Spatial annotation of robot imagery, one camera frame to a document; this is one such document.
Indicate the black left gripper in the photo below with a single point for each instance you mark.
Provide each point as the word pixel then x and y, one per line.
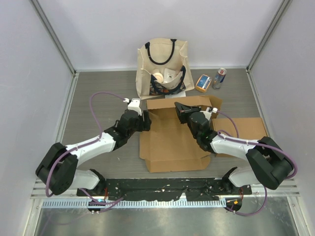
pixel 144 125

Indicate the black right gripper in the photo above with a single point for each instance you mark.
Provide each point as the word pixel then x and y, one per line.
pixel 183 111

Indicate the spare cardboard blank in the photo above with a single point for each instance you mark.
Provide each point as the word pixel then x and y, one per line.
pixel 169 145

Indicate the brown cardboard box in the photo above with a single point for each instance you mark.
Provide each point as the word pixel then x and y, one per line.
pixel 248 128

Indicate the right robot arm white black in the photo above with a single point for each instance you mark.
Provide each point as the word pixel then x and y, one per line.
pixel 269 165

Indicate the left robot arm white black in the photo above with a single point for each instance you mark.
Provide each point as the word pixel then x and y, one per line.
pixel 59 167

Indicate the white box in bag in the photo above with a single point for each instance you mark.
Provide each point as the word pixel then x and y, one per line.
pixel 169 75

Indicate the tape roll in bag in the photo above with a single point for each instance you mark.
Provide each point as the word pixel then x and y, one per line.
pixel 158 77

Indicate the beige canvas tote bag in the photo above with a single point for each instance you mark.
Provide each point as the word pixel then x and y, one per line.
pixel 157 55

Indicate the silver blue drink can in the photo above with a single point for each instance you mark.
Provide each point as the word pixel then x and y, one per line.
pixel 219 78

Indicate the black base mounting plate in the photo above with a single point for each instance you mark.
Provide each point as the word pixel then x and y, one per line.
pixel 166 189

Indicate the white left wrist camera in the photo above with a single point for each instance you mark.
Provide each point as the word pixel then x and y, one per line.
pixel 133 105

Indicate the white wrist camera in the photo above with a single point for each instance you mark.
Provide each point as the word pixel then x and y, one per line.
pixel 133 105
pixel 209 111

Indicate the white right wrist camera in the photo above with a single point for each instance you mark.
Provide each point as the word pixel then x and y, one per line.
pixel 209 111

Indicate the white slotted cable duct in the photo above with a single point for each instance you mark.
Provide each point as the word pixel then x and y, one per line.
pixel 84 203

